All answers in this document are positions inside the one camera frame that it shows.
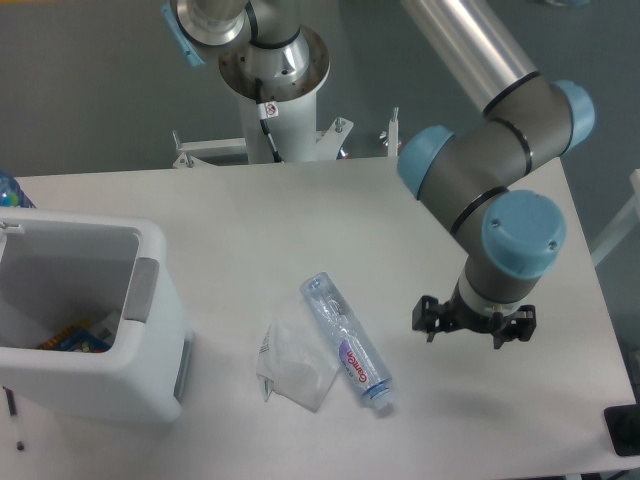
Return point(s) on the clear plastic water bottle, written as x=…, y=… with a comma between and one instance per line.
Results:
x=359, y=359

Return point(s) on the white frame right side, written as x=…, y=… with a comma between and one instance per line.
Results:
x=621, y=225

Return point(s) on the black pen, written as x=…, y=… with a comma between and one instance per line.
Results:
x=15, y=419

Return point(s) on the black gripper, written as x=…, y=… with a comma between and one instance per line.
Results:
x=431, y=317

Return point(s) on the black device at table edge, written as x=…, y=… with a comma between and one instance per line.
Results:
x=623, y=426

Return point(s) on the white trash can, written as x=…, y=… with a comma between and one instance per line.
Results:
x=91, y=322

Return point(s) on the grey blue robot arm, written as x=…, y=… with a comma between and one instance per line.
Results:
x=512, y=237

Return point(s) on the blue bottle at table edge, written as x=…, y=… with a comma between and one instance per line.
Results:
x=12, y=194

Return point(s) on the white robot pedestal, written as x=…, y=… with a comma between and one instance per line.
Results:
x=276, y=92

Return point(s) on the colourful snack bag in bin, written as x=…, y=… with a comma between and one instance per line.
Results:
x=75, y=338

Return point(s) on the clear plastic wrapper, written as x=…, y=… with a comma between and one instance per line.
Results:
x=295, y=361

